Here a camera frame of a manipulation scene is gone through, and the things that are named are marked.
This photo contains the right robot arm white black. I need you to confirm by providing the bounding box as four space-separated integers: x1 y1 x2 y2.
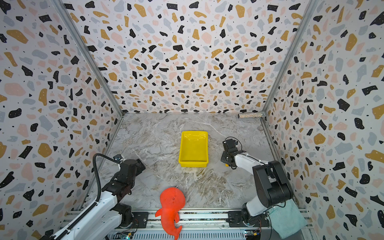
221 137 294 223

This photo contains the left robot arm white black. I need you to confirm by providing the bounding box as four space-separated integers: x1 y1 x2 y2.
41 153 148 240

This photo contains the yellow plastic bin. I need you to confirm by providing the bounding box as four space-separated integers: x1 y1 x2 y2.
179 131 209 168

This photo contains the glitter roll tube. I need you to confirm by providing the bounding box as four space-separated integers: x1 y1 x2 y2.
238 112 266 119

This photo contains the red plush whale toy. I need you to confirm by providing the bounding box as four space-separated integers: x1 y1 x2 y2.
155 188 186 240

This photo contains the teal cloth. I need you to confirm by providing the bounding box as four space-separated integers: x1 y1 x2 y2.
269 199 307 239

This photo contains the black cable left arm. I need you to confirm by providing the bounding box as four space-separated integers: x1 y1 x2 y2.
92 153 121 202

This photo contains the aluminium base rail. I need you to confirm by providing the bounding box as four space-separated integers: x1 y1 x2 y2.
61 208 313 240

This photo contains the aluminium corner post left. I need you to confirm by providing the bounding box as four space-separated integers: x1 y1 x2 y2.
50 0 124 118

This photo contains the aluminium corner post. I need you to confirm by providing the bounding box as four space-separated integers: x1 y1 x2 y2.
261 0 319 113
50 0 124 118

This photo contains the aluminium corner post right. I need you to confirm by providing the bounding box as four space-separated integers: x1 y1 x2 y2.
261 0 319 113

